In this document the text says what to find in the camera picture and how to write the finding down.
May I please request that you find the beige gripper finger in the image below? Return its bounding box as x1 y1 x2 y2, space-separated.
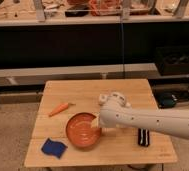
91 116 99 128

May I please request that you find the orange ceramic bowl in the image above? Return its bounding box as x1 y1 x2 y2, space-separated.
66 113 102 148

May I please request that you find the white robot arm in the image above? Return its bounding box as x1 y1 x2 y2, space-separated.
91 92 189 140

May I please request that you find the white can lying down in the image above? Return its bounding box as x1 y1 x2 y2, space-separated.
98 94 108 106

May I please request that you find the orange toy carrot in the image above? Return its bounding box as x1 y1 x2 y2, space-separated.
48 103 75 117

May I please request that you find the wooden table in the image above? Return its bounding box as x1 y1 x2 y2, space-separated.
24 79 177 167

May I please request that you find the blue folded cloth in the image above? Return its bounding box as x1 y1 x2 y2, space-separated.
41 138 67 158

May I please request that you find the black white striped eraser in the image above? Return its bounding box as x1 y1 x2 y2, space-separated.
138 129 150 147

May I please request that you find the dark teal floor object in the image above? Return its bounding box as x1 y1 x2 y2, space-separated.
157 92 177 108

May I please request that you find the black box on floor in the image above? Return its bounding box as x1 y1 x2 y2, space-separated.
154 46 189 76

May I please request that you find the blue hanging cable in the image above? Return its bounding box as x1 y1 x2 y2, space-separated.
120 18 126 80

